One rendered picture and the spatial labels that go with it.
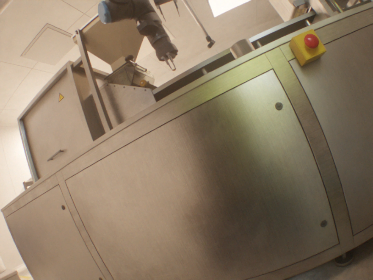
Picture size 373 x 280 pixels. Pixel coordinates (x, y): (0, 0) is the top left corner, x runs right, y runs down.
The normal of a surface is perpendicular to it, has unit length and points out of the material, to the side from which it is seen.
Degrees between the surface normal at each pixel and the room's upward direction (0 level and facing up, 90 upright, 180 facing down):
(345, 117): 90
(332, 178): 90
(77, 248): 90
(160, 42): 108
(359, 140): 90
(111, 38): 114
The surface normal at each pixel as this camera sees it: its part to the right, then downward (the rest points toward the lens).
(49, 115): -0.29, 0.04
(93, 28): -0.10, 0.41
